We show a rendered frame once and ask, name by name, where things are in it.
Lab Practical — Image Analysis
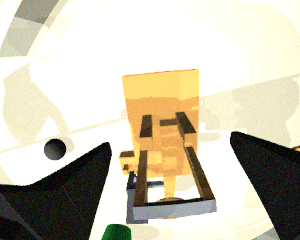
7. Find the brown wooden stick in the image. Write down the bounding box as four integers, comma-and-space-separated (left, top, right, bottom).
291, 145, 300, 151

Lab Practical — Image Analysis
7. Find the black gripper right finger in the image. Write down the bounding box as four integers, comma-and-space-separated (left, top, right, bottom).
229, 131, 300, 240

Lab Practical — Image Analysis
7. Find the dark grey ball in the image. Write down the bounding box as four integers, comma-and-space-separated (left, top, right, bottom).
44, 139, 66, 161

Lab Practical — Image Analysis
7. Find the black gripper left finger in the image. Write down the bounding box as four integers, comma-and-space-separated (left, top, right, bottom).
0, 141, 112, 240

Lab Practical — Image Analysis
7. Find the green cup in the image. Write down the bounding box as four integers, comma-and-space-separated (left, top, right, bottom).
101, 224, 131, 240

